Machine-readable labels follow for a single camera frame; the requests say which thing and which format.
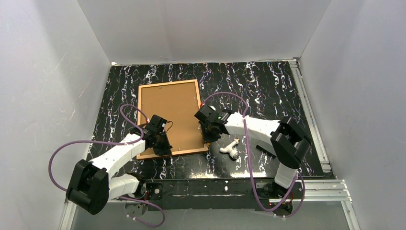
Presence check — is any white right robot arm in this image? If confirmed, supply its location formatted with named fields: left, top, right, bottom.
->
left=194, top=104, right=313, bottom=195

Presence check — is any aluminium side rail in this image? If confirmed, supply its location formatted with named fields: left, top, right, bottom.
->
left=288, top=59, right=332, bottom=173

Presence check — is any wooden picture frame with photo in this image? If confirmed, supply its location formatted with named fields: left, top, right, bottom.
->
left=136, top=79, right=208, bottom=160

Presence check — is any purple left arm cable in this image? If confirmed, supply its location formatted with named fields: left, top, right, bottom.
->
left=48, top=104, right=166, bottom=228

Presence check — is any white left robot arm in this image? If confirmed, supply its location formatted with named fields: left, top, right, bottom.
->
left=66, top=115, right=172, bottom=215

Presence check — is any aluminium rail base frame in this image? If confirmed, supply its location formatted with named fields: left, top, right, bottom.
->
left=60, top=178, right=359, bottom=230

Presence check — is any white plastic spray nozzle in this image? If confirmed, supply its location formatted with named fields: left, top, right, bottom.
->
left=219, top=138, right=240, bottom=160

